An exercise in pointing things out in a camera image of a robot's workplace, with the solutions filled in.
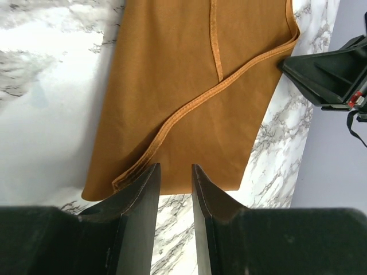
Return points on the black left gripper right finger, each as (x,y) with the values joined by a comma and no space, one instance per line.
(234,239)

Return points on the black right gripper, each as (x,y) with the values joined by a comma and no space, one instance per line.
(336,78)

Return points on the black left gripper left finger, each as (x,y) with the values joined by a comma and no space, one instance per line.
(114,236)

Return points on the orange-brown cloth napkin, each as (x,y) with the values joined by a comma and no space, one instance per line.
(190,83)

